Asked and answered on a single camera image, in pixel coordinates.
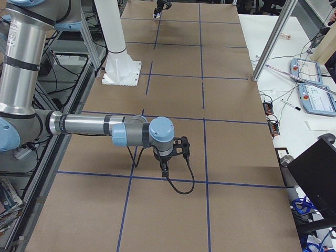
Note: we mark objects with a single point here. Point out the black marker pen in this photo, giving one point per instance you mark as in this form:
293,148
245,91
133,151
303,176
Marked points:
290,105

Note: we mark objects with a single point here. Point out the aluminium frame post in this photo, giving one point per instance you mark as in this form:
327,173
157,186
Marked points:
273,38

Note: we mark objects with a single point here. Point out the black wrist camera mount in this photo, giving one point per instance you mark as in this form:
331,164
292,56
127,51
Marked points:
182,147

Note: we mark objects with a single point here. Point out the stack of books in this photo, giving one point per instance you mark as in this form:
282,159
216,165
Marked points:
11,204

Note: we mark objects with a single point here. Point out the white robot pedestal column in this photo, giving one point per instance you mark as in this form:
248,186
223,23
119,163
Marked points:
120,68

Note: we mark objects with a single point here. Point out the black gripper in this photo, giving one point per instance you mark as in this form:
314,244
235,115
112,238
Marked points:
160,4
163,158

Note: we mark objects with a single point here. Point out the teach pendant tablet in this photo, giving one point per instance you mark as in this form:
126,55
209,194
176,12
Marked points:
306,69
316,101

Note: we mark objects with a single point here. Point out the black monitor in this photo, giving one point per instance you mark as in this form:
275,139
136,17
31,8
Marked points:
314,172

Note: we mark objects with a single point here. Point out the brown paper table cover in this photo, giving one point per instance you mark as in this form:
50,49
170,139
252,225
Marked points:
229,195

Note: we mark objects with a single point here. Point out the upper teach pendant tablet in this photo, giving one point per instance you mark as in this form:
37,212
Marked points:
306,69

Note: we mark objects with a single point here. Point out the lower teach pendant tablet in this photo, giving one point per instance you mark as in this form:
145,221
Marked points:
316,101

